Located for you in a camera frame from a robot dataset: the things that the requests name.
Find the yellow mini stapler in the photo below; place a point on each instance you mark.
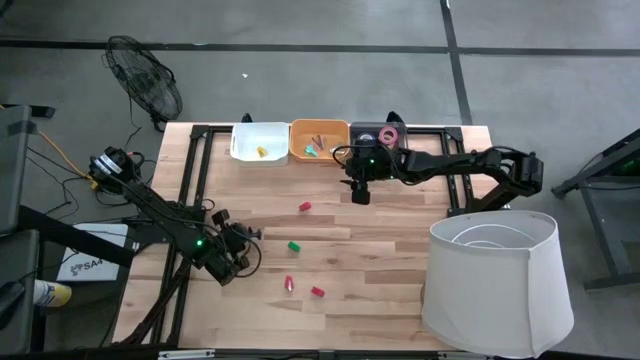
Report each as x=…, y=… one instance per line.
x=261, y=152

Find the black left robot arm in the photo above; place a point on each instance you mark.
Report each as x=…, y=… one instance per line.
x=160, y=210

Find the white lampshade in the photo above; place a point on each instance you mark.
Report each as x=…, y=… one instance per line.
x=480, y=300

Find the black floor fan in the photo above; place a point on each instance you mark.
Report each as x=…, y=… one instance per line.
x=145, y=80

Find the beige staple remover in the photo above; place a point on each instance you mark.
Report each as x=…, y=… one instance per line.
x=336, y=148

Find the black table bracket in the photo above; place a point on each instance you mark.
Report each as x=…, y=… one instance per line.
x=395, y=117
x=246, y=119

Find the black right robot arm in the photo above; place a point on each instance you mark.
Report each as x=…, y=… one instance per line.
x=450, y=165

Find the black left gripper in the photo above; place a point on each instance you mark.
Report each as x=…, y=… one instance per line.
x=235, y=242

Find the orange plastic bin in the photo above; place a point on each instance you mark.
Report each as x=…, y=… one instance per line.
x=300, y=131

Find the yellow and white can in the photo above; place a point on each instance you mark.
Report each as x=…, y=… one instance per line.
x=55, y=295

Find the green mini stapler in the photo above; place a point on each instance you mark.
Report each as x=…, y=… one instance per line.
x=294, y=246

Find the pink staple remover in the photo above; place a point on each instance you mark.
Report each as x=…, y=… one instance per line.
x=319, y=141

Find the black support beam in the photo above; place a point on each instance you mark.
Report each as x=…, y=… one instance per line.
x=75, y=237

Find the dark grey cabinet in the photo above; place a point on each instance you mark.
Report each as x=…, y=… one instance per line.
x=15, y=260
x=12, y=175

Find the pink tape roll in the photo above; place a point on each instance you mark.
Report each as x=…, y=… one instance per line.
x=381, y=135

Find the white plastic bin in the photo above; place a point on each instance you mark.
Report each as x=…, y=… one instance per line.
x=250, y=137

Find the white printed cardboard box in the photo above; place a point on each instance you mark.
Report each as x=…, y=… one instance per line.
x=90, y=265

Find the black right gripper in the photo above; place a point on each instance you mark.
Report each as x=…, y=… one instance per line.
x=372, y=167

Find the grey translucent plastic bin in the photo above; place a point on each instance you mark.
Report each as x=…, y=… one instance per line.
x=355, y=129

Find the black metal stand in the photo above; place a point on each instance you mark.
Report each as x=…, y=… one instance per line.
x=615, y=283

